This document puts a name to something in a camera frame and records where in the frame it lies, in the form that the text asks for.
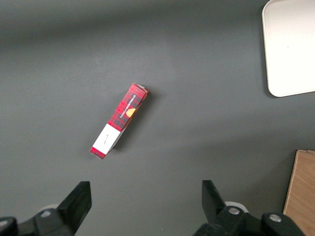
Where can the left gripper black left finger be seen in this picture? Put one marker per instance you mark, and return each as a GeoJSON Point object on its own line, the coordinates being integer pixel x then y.
{"type": "Point", "coordinates": [73, 204]}

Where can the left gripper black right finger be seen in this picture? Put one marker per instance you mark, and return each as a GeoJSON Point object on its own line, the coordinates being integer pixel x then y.
{"type": "Point", "coordinates": [214, 206]}

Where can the beige plastic tray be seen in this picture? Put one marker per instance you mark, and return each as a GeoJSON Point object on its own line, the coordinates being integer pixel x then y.
{"type": "Point", "coordinates": [290, 49]}

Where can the wooden drawer cabinet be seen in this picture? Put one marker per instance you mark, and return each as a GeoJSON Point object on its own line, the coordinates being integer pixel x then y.
{"type": "Point", "coordinates": [302, 191]}

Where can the red plaid shortbread box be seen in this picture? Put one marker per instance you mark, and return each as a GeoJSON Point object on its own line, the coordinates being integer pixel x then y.
{"type": "Point", "coordinates": [128, 110]}

